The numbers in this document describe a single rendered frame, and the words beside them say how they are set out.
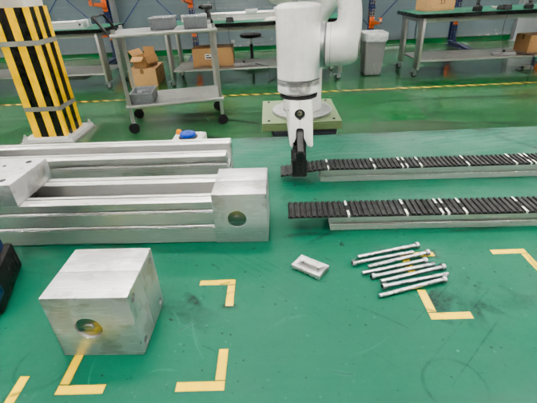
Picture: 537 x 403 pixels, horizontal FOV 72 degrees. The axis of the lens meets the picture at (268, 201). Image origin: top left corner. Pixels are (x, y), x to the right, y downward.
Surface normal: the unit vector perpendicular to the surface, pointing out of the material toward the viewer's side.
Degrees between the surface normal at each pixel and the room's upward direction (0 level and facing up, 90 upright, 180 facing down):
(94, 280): 0
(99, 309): 90
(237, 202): 90
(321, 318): 0
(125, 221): 90
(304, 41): 88
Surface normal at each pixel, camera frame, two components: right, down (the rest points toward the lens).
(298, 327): -0.04, -0.87
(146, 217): -0.03, 0.50
